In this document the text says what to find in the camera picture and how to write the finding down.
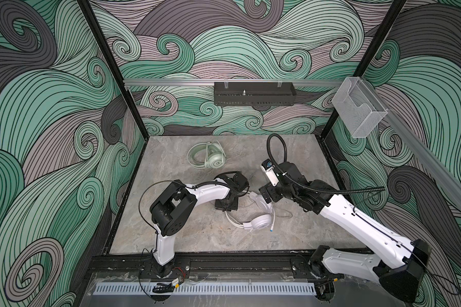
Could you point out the black frame post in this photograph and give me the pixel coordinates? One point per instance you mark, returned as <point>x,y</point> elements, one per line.
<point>375,45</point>
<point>101,40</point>

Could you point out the white slotted cable duct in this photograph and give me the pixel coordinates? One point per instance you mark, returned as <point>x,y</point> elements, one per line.
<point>209,288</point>

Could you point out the aluminium wall rail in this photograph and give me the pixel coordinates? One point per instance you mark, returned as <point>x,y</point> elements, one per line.
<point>210,82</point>

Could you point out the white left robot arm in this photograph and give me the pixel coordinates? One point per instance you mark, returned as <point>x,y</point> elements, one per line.
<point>172,209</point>

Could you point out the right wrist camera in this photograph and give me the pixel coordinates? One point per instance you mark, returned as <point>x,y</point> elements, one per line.
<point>268,169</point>

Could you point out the black frame post left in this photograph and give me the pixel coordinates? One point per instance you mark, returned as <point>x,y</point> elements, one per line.
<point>101,40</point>

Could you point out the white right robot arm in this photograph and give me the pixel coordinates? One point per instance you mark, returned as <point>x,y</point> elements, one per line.
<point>396,263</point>

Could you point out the black frame post right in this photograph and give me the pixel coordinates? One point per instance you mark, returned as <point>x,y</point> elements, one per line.
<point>375,45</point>

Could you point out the white headphones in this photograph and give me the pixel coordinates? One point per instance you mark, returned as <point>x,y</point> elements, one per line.
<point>264,218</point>

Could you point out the black perforated wall tray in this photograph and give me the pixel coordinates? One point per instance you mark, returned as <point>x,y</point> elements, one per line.
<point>254,94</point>

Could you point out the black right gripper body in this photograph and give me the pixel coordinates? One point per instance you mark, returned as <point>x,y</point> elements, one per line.
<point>276,192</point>

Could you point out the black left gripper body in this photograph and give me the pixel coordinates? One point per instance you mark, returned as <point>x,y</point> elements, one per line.
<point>228,206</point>

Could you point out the clear plastic wall bin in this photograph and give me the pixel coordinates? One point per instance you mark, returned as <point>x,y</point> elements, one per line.
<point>359,106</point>

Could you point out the mint green headphones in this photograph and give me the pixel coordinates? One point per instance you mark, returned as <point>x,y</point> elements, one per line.
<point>207,155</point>

